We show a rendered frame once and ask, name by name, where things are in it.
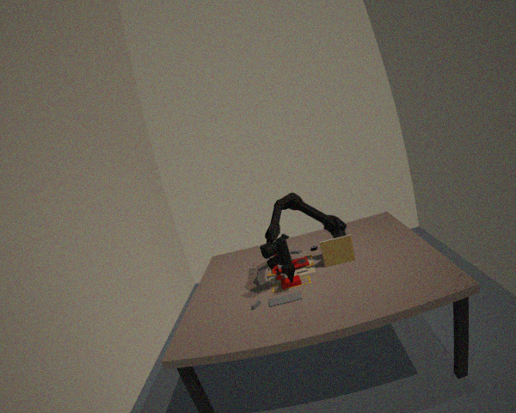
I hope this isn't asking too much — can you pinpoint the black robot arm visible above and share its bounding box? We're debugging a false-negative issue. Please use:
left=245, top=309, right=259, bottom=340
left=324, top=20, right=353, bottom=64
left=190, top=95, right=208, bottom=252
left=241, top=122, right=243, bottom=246
left=260, top=193, right=347, bottom=269

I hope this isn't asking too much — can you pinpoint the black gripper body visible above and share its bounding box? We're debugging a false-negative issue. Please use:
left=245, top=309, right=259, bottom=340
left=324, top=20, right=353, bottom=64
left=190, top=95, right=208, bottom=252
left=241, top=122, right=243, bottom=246
left=278, top=249, right=295, bottom=274

